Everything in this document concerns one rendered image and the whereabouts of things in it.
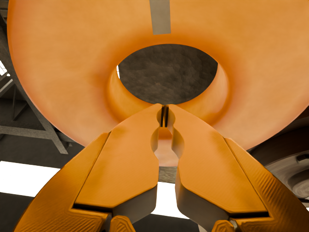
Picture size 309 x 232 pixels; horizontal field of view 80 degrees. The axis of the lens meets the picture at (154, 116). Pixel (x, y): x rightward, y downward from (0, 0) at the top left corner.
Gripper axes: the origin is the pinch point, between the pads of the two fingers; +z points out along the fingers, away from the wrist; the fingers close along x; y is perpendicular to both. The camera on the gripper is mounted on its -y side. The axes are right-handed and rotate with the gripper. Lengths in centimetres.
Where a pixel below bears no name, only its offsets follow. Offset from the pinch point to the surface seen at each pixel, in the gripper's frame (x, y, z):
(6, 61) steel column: -288, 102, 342
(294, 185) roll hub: 28.5, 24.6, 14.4
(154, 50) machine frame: -1.4, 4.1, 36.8
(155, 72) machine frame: -0.8, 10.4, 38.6
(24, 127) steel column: -371, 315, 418
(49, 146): -440, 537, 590
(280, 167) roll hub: 23.5, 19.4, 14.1
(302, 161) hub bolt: 24.6, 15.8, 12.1
